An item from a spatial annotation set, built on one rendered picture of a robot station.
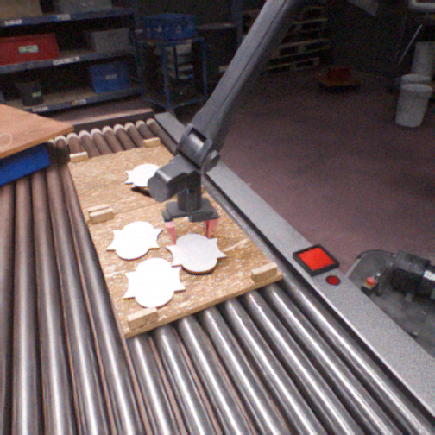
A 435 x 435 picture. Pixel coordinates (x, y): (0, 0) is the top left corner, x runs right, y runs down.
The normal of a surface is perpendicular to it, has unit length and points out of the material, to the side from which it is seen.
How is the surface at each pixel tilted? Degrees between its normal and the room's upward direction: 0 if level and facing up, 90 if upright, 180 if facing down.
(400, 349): 0
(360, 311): 0
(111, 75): 90
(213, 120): 67
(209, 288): 0
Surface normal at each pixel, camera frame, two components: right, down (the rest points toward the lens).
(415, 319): -0.04, -0.83
